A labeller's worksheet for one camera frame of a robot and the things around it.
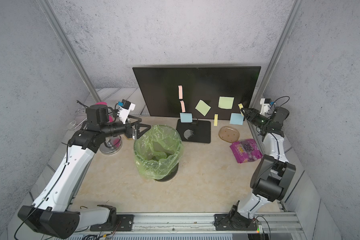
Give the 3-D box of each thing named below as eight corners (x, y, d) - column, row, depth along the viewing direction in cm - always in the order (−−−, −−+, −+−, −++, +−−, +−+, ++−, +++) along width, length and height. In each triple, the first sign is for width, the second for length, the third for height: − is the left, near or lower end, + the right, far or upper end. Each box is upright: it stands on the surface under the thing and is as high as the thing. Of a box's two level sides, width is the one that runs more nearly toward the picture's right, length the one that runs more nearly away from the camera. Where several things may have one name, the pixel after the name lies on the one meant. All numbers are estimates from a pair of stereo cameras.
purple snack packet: (238, 164, 96) (241, 159, 91) (229, 147, 104) (232, 142, 99) (260, 159, 98) (264, 154, 93) (250, 143, 106) (253, 137, 101)
